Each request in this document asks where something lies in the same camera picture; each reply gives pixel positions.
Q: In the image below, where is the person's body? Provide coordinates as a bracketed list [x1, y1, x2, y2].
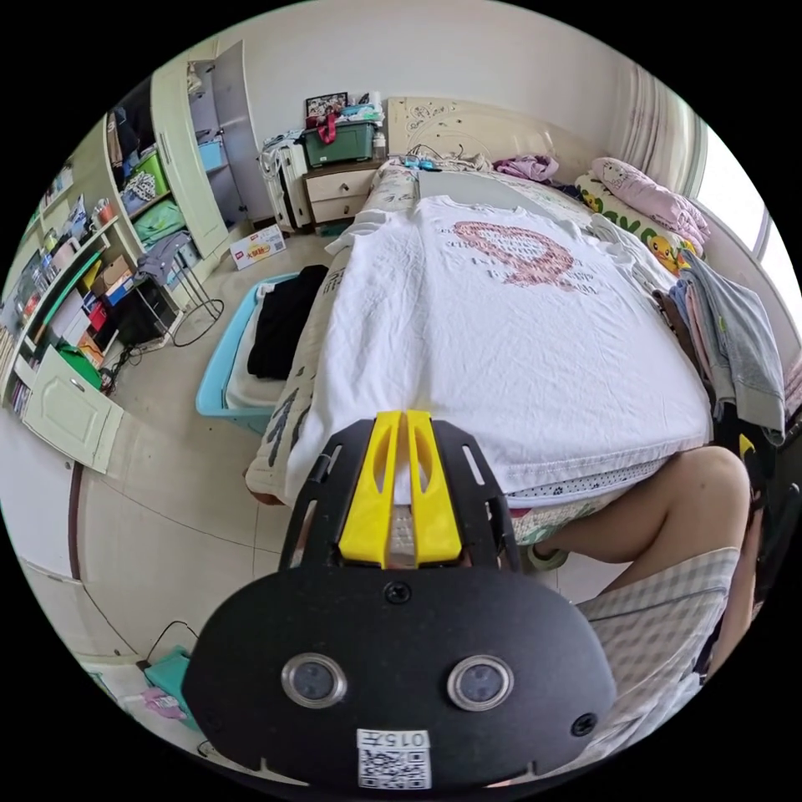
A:
[525, 447, 767, 763]

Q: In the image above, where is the pink folded blanket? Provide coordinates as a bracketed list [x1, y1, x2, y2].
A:
[591, 155, 713, 253]

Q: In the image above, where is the bed with printed quilt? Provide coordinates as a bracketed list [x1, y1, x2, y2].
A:
[242, 96, 722, 568]

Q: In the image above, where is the white suitcase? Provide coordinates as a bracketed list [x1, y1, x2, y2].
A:
[267, 140, 309, 234]

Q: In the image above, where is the open shelf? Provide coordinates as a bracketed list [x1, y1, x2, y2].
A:
[0, 156, 189, 414]

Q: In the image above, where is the black wire stool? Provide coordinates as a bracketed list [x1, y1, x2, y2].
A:
[136, 230, 226, 349]

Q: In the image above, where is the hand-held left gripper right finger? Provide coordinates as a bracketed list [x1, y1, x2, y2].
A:
[406, 410, 465, 566]

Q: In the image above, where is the window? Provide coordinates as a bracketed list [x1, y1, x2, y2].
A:
[693, 124, 787, 280]

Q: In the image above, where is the pile of clothes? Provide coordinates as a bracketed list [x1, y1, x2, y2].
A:
[651, 249, 788, 447]

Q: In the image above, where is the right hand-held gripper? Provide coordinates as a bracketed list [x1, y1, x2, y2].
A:
[720, 410, 802, 634]

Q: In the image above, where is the curtain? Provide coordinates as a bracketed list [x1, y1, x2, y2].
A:
[617, 61, 723, 203]

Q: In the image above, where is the duck print pillow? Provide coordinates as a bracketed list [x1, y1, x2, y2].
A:
[575, 172, 707, 278]

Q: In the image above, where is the carton with red print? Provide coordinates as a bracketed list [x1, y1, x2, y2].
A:
[230, 225, 287, 272]

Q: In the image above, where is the blue laundry basket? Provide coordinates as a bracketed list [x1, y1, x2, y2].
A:
[195, 265, 332, 438]

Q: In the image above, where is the cream nightstand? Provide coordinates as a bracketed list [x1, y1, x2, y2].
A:
[302, 159, 384, 231]

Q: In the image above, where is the purple garment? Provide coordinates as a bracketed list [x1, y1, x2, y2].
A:
[492, 153, 560, 184]

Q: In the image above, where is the pale green cupboard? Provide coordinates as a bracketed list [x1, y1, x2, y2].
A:
[102, 39, 256, 266]

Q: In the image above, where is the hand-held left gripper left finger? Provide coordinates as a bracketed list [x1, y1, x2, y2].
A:
[338, 409, 403, 569]

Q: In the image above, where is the white T-shirt with pink print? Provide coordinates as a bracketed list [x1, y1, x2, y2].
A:
[285, 195, 713, 510]

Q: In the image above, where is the green storage box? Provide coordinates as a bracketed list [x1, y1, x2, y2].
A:
[302, 118, 381, 169]

